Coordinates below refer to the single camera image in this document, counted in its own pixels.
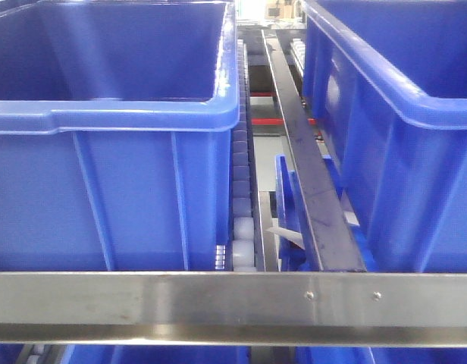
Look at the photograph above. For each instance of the blue bin lower shelf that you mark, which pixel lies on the blue bin lower shelf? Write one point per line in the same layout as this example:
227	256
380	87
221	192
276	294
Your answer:
292	254

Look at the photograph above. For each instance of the white roller track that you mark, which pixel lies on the white roller track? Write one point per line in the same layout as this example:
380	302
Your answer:
242	226

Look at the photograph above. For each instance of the steel divider bar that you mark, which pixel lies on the steel divider bar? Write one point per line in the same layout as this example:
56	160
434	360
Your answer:
327	237

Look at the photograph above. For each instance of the large blue bin left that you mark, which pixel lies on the large blue bin left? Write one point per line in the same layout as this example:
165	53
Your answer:
116	122

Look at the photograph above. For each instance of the large blue bin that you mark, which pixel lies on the large blue bin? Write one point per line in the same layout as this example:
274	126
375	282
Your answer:
116	122
387	83

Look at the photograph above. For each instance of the large blue bin right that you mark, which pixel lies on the large blue bin right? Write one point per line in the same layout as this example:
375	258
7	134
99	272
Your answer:
387	83

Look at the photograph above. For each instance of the steel front shelf rail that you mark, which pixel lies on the steel front shelf rail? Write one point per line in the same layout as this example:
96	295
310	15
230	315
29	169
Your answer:
267	309

